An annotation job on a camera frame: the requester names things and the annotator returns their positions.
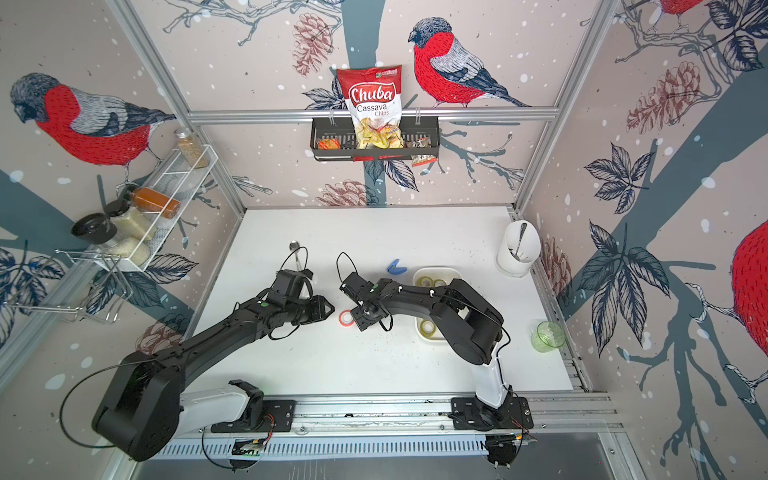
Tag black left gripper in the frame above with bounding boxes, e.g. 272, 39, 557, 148
286, 294, 338, 324

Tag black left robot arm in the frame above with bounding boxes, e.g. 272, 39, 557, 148
92, 294, 335, 461

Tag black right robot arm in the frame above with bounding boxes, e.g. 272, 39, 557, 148
340, 272, 507, 409

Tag red tape roll left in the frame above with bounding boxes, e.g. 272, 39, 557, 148
338, 310, 355, 328

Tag blue tape cutter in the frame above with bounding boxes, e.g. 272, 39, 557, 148
386, 259, 408, 276

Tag white storage box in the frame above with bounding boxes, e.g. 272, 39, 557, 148
413, 266, 463, 345

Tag Hello Kitty metal spoon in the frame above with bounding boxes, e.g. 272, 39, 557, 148
289, 241, 301, 261

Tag white utensil holder cup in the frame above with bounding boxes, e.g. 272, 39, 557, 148
495, 220, 541, 278

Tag metal spoon in cup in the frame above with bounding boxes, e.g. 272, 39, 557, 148
509, 221, 528, 261

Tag green translucent cup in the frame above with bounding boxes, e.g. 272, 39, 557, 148
531, 321, 566, 353

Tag orange spice bottle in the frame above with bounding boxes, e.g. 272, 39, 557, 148
128, 187, 181, 219

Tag Chuba cassava chips bag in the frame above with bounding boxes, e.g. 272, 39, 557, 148
337, 65, 405, 149

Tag glass grain spice jar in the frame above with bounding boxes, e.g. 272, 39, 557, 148
174, 128, 209, 169

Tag black lid spice jar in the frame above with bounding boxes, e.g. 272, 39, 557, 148
70, 213, 118, 245

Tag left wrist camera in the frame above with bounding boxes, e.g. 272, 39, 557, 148
271, 269, 314, 299

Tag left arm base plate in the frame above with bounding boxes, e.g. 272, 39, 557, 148
210, 400, 297, 434

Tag aluminium front rail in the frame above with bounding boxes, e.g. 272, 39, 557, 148
263, 391, 625, 436

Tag black wire wall basket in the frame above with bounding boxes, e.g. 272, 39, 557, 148
310, 117, 440, 161

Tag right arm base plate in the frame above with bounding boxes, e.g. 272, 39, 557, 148
447, 395, 534, 432

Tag white wire spice rack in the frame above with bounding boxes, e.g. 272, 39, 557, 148
70, 144, 219, 273

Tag horizontal aluminium wall bar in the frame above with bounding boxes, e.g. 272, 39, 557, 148
187, 106, 562, 126

